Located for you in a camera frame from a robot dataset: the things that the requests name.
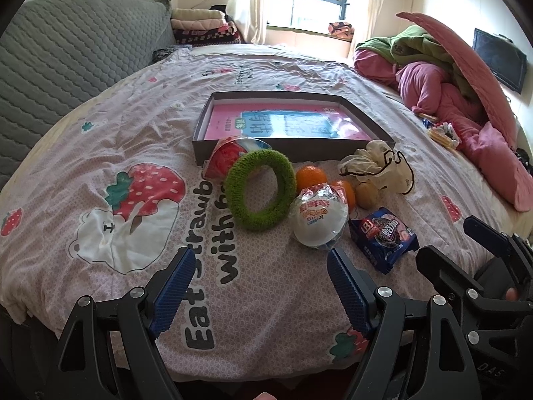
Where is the blue cookie packet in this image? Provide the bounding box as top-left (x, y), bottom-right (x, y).
top-left (348, 207), bottom-right (420, 275)

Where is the walnut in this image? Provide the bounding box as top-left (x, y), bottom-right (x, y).
top-left (354, 182), bottom-right (380, 210)

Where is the cream drawstring cloth pouch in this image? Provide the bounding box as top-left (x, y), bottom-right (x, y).
top-left (338, 140), bottom-right (415, 195)

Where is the small orange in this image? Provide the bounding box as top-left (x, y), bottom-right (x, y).
top-left (331, 180), bottom-right (357, 213)

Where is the white toy egg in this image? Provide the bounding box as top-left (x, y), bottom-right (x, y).
top-left (288, 183), bottom-right (349, 250)

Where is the large orange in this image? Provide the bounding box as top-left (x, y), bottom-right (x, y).
top-left (295, 165), bottom-right (328, 193)

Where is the green knitted ring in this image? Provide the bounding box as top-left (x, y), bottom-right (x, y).
top-left (223, 148), bottom-right (297, 233)

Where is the red toy egg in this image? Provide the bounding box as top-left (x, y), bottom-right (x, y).
top-left (202, 136), bottom-right (271, 182)

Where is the person's right hand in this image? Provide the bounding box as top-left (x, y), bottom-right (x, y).
top-left (505, 288), bottom-right (519, 302)

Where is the pink crumpled duvet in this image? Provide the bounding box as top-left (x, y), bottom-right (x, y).
top-left (354, 50), bottom-right (532, 212)

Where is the snack packets pile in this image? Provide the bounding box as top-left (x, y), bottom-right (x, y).
top-left (418, 113), bottom-right (461, 150)

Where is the pink quilted pillow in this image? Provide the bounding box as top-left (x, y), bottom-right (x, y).
top-left (396, 12), bottom-right (518, 150)

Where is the dark shallow cardboard box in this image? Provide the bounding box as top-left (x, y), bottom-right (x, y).
top-left (193, 90), bottom-right (396, 165)

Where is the green blanket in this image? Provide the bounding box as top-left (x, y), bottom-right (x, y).
top-left (356, 25), bottom-right (476, 100)

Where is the strawberry print bed sheet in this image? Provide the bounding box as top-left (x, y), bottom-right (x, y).
top-left (1, 51), bottom-right (532, 381)

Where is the orange patterned bag on sill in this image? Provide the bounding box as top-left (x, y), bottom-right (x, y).
top-left (328, 21), bottom-right (354, 42)

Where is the right cream curtain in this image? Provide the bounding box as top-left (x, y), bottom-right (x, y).
top-left (347, 0), bottom-right (390, 57)

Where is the cream curtain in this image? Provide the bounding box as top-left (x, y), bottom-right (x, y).
top-left (347, 0), bottom-right (390, 57)
top-left (227, 0), bottom-right (267, 44)

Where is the grey quilted headboard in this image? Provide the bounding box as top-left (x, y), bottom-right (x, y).
top-left (1, 0), bottom-right (175, 184)

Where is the left cream curtain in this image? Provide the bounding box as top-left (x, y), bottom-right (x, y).
top-left (227, 0), bottom-right (267, 44)

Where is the stack of folded blankets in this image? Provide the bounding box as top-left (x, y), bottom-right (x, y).
top-left (171, 8), bottom-right (244, 47)

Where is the black wall television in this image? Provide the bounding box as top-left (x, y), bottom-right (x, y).
top-left (472, 28), bottom-right (528, 93)

